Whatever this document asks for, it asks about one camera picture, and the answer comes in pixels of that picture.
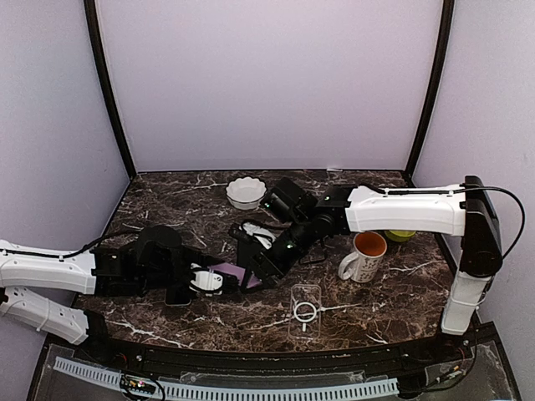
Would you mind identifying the black front rail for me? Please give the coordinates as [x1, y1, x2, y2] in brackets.
[76, 303, 502, 376]

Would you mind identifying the black frame post left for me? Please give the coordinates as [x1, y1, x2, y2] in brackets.
[83, 0, 137, 180]

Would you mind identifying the black frame post right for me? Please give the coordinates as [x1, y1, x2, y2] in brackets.
[403, 0, 456, 182]

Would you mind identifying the white scalloped ceramic bowl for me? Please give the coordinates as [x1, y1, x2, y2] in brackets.
[226, 176, 267, 211]

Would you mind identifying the clear phone case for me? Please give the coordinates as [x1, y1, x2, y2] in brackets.
[288, 284, 322, 340]

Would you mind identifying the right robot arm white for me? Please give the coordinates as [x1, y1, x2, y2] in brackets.
[232, 175, 509, 363]

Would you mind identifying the green bowl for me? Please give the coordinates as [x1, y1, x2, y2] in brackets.
[384, 230, 416, 243]

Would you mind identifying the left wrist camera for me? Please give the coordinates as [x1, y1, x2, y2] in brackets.
[189, 263, 236, 296]

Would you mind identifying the green circuit board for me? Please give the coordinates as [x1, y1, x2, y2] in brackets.
[119, 374, 157, 396]

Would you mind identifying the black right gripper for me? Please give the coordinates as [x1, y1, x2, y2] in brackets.
[240, 215, 317, 292]

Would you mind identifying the white patterned mug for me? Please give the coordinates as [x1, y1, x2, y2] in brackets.
[338, 231, 387, 283]

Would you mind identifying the silver smartphone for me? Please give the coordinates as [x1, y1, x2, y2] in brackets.
[165, 285, 193, 307]

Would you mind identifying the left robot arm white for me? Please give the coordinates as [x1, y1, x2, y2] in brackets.
[1, 226, 239, 364]

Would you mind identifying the white slotted cable duct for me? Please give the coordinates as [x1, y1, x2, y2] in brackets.
[53, 357, 400, 400]

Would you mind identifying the black frame post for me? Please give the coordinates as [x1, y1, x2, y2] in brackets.
[83, 0, 137, 180]
[403, 0, 456, 182]

